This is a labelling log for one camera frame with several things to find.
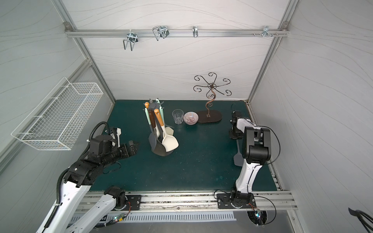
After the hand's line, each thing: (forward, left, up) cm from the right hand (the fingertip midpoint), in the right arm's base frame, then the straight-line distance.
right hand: (239, 136), depth 98 cm
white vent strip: (-48, +55, -1) cm, 73 cm away
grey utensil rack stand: (-17, +51, +8) cm, 55 cm away
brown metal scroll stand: (+16, +19, +1) cm, 25 cm away
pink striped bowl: (+14, +34, +1) cm, 37 cm away
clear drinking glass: (+14, +44, +2) cm, 46 cm away
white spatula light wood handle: (-13, +46, +11) cm, 49 cm away
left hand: (-21, +61, +22) cm, 69 cm away
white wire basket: (-14, +96, +32) cm, 102 cm away
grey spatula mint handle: (-16, +3, -2) cm, 16 cm away
